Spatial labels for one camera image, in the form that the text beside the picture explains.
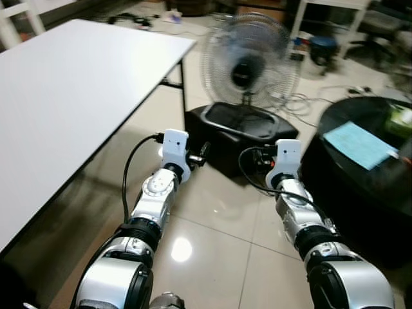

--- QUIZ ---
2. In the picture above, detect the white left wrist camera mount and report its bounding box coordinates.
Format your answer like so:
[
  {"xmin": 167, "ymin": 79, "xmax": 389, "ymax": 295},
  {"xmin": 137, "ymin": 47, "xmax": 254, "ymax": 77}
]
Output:
[{"xmin": 161, "ymin": 129, "xmax": 191, "ymax": 182}]

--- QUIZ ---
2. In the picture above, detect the dark office chair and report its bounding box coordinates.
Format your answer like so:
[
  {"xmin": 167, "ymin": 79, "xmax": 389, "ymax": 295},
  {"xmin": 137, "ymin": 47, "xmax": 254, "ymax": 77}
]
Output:
[{"xmin": 351, "ymin": 6, "xmax": 400, "ymax": 62}]

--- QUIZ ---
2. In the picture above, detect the black plastic case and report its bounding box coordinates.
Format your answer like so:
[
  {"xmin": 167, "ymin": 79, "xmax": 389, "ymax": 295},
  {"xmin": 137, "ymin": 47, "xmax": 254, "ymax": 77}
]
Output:
[{"xmin": 185, "ymin": 102, "xmax": 300, "ymax": 178}]

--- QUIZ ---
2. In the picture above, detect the black table leg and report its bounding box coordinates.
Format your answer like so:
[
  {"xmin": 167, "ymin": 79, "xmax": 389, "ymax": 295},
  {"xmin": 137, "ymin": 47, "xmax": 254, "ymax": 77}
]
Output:
[{"xmin": 161, "ymin": 58, "xmax": 187, "ymax": 133}]

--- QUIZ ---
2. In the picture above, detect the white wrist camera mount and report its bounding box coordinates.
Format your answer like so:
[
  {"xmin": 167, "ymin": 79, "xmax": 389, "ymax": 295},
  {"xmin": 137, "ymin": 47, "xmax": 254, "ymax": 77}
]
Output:
[
  {"xmin": 161, "ymin": 129, "xmax": 191, "ymax": 182},
  {"xmin": 266, "ymin": 139, "xmax": 303, "ymax": 189}
]

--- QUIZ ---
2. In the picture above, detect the green carton box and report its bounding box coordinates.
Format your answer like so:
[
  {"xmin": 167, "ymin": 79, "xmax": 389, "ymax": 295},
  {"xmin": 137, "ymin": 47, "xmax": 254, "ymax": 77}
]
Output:
[{"xmin": 385, "ymin": 104, "xmax": 412, "ymax": 137}]

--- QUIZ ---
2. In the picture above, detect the white floor cable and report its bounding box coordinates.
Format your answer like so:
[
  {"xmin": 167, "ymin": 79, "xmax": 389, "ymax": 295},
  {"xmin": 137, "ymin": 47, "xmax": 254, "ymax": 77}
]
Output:
[{"xmin": 270, "ymin": 84, "xmax": 361, "ymax": 126}]

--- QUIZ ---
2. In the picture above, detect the blue round stool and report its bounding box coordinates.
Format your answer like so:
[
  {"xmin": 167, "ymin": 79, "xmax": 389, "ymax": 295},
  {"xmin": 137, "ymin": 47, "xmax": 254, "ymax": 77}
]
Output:
[{"xmin": 309, "ymin": 35, "xmax": 340, "ymax": 65}]

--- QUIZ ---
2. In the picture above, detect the round black low table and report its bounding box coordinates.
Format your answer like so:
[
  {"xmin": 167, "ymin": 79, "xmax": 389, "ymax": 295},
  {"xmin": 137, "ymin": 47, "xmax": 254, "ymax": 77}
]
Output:
[{"xmin": 301, "ymin": 97, "xmax": 412, "ymax": 268}]

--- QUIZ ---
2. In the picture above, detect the light blue paper sheet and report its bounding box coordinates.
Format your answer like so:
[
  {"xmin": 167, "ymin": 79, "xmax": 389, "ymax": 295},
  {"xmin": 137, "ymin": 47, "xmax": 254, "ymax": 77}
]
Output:
[{"xmin": 323, "ymin": 121, "xmax": 400, "ymax": 171}]

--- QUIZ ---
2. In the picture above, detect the round wire-cage floor fan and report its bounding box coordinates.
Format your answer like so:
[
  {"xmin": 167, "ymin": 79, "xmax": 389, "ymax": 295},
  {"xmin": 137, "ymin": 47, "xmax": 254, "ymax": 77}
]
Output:
[{"xmin": 201, "ymin": 13, "xmax": 302, "ymax": 120}]

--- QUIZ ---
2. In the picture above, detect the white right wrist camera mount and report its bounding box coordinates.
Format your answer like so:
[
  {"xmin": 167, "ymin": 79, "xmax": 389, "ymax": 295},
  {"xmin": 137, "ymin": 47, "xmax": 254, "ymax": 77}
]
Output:
[{"xmin": 266, "ymin": 139, "xmax": 303, "ymax": 189}]

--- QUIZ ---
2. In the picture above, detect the white desk frame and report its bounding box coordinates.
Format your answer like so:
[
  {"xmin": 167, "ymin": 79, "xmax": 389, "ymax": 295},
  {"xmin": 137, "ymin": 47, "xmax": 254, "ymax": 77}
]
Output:
[{"xmin": 290, "ymin": 0, "xmax": 374, "ymax": 59}]

